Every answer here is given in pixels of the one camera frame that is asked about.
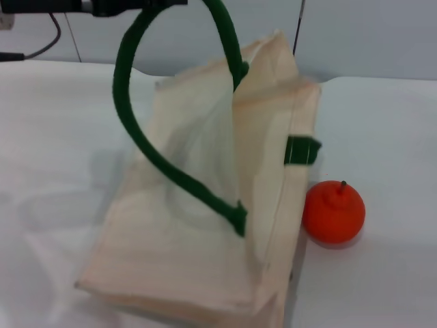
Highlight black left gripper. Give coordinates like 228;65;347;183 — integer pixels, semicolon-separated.
0;0;141;17

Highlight white canvas handbag green handles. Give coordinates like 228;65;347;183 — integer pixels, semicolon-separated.
74;0;324;328

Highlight orange toy fruit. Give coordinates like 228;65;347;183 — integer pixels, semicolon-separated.
302;180;367;245

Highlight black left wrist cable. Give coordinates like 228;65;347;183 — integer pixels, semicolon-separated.
0;13;63;63

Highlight dark vertical wall strip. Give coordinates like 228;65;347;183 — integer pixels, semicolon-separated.
292;0;306;56

